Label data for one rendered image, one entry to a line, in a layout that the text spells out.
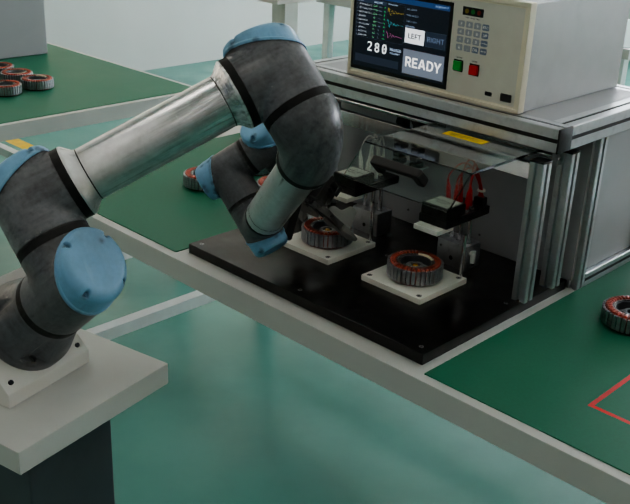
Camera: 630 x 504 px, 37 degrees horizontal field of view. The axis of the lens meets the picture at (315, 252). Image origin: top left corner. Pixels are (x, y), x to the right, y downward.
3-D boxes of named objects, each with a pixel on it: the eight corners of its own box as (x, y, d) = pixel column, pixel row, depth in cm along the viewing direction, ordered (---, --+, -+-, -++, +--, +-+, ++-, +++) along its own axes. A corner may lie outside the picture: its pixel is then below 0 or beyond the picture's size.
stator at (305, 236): (327, 254, 195) (328, 238, 193) (290, 239, 202) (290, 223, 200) (363, 241, 202) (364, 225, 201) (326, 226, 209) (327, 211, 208)
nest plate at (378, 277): (419, 305, 177) (420, 299, 177) (360, 279, 187) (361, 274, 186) (466, 283, 187) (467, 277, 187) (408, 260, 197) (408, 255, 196)
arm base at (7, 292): (25, 388, 145) (56, 363, 139) (-40, 314, 143) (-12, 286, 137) (84, 338, 157) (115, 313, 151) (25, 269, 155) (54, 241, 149)
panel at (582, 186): (570, 281, 190) (593, 139, 179) (335, 195, 232) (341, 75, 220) (573, 279, 191) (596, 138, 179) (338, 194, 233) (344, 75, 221)
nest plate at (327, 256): (327, 265, 193) (327, 260, 192) (277, 243, 202) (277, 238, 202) (375, 247, 203) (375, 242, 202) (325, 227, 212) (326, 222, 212)
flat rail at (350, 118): (536, 181, 172) (538, 166, 171) (300, 111, 211) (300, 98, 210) (540, 180, 173) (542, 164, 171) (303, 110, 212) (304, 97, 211)
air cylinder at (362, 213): (375, 237, 208) (377, 214, 206) (351, 227, 213) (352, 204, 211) (390, 231, 211) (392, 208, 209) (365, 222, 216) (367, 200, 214)
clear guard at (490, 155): (447, 213, 156) (450, 179, 154) (342, 177, 172) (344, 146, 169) (551, 174, 178) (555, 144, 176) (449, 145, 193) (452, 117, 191)
